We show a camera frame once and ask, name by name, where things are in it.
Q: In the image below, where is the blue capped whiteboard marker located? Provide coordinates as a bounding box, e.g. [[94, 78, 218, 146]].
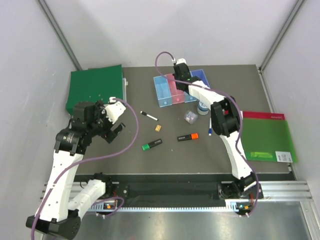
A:
[[208, 117, 212, 136]]

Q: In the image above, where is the green ring binder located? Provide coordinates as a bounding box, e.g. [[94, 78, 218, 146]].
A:
[[65, 64, 127, 115]]

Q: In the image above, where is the pink drawer bin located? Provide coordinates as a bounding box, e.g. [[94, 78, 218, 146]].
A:
[[166, 74, 185, 105]]

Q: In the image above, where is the clear jar of paper clips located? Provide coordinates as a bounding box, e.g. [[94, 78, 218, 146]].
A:
[[184, 110, 198, 125]]

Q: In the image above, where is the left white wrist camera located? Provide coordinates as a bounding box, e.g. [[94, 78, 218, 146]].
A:
[[103, 97, 126, 125]]

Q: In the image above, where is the black capped whiteboard marker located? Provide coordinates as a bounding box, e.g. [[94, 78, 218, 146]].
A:
[[140, 111, 159, 121]]

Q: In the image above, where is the green transparent folder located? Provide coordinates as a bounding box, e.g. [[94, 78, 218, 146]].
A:
[[241, 118, 298, 163]]

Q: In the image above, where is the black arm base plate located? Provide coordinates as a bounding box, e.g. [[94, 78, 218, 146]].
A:
[[74, 174, 266, 208]]

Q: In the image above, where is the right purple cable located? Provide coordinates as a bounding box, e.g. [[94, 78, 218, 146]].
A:
[[154, 51, 260, 219]]

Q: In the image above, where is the purple drawer bin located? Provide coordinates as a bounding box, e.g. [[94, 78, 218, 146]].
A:
[[190, 69, 210, 88]]

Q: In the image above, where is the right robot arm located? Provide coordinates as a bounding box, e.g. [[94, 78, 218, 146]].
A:
[[173, 60, 257, 199]]

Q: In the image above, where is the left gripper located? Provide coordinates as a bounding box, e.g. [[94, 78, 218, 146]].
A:
[[87, 100, 125, 143]]

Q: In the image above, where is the small tan eraser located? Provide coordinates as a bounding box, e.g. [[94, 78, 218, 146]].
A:
[[155, 125, 161, 132]]

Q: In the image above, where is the blue lidded round jar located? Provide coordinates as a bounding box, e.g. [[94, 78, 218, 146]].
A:
[[197, 101, 210, 116]]

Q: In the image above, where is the light blue end drawer bin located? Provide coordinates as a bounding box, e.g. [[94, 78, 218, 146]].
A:
[[153, 76, 173, 108]]

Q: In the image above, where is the green capped black highlighter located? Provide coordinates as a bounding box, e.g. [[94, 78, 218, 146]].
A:
[[142, 139, 163, 151]]

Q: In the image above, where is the slotted cable duct rail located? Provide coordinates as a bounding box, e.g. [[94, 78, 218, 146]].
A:
[[88, 199, 251, 214]]

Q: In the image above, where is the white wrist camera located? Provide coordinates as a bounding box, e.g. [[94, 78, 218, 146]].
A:
[[103, 97, 126, 125], [172, 58, 187, 66]]

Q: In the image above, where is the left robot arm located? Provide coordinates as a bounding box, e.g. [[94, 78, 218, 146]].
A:
[[25, 98, 126, 240]]

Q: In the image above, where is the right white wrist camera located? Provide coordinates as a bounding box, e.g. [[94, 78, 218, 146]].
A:
[[172, 58, 187, 66]]

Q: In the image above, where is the orange capped black highlighter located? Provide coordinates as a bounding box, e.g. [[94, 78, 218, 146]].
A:
[[177, 133, 199, 142]]

